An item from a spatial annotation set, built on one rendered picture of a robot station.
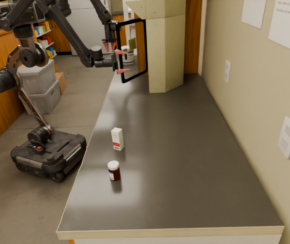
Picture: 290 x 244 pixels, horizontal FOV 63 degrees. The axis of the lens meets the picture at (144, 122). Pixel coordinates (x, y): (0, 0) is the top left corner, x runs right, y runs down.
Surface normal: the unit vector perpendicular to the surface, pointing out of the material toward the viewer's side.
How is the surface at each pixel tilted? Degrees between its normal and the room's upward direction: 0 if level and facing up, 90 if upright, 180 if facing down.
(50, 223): 0
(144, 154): 0
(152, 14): 90
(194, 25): 90
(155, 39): 90
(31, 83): 95
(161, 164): 0
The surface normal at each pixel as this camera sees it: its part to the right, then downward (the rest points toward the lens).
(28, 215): -0.05, -0.86
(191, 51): -0.01, 0.51
